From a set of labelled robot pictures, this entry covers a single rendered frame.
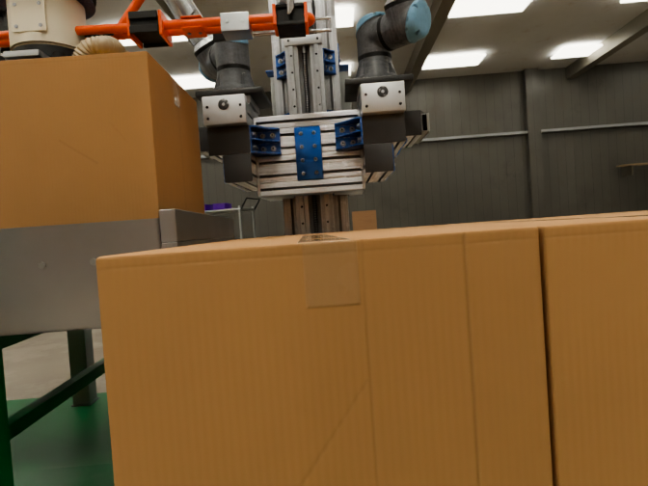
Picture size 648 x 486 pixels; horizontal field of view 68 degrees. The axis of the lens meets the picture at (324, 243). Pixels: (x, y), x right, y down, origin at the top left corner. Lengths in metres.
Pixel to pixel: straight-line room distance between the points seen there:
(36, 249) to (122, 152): 0.26
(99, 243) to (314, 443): 0.61
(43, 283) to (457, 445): 0.76
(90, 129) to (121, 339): 0.73
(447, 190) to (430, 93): 2.36
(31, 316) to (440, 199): 11.28
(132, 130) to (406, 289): 0.79
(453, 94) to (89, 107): 11.55
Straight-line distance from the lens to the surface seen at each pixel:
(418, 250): 0.44
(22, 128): 1.20
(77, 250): 0.96
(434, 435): 0.48
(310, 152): 1.64
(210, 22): 1.31
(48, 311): 1.00
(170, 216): 0.91
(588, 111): 13.36
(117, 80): 1.14
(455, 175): 12.08
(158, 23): 1.33
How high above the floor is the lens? 0.55
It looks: 2 degrees down
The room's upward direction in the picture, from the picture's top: 4 degrees counter-clockwise
